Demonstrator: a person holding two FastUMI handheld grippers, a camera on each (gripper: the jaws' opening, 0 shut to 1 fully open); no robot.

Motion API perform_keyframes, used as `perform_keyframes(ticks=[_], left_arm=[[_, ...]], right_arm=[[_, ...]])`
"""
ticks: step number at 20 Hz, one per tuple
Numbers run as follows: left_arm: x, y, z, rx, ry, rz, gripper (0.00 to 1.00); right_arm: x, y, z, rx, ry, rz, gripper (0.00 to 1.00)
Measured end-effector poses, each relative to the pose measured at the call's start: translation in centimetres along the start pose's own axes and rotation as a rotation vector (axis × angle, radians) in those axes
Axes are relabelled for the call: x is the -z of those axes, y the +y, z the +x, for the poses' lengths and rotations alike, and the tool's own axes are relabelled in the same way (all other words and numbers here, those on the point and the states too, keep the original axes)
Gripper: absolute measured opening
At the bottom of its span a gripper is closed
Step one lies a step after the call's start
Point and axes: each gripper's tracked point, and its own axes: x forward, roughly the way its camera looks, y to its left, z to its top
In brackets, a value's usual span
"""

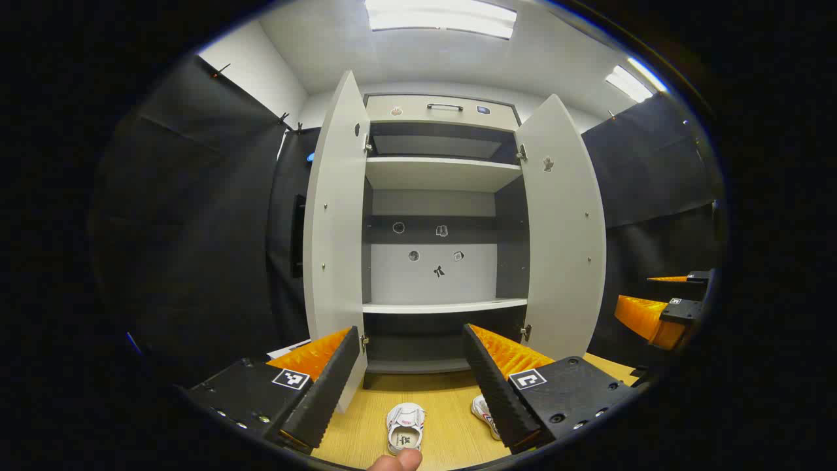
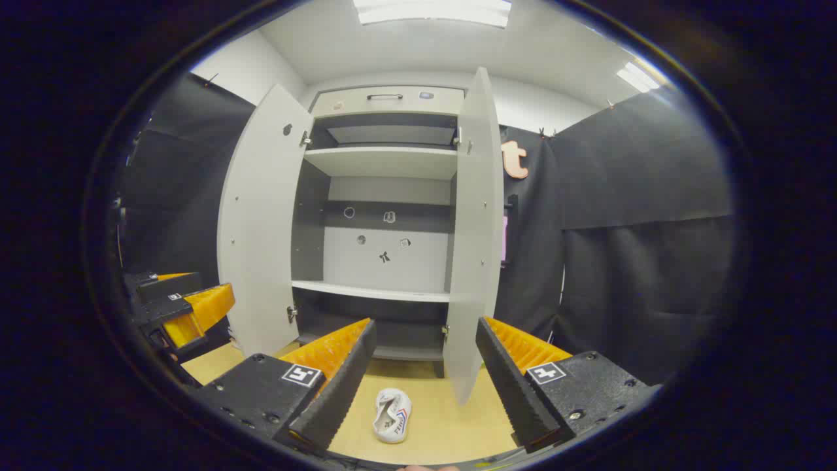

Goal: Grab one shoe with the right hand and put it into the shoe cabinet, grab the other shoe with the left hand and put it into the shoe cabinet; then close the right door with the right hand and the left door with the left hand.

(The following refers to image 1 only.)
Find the small white shoe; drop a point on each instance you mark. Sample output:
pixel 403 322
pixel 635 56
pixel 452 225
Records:
pixel 405 425
pixel 482 411

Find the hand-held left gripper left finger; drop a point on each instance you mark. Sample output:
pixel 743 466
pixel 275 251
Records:
pixel 327 392

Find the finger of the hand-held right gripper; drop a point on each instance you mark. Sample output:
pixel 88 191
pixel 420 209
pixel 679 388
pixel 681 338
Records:
pixel 644 317
pixel 698 276

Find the ceiling light panel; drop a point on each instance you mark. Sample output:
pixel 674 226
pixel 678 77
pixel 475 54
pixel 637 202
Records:
pixel 631 82
pixel 441 16

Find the light grey cabinet drawer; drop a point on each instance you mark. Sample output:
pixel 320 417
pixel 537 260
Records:
pixel 418 110

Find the light grey shoe cabinet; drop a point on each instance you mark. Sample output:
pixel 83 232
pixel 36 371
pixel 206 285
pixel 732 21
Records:
pixel 438 173

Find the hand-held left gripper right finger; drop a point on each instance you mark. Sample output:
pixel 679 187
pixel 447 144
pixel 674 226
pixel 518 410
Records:
pixel 497 392

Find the printed paper booklet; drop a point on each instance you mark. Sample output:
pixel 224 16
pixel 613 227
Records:
pixel 288 350

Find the light grey cabinet door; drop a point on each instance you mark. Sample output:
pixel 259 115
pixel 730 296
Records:
pixel 562 248
pixel 337 229

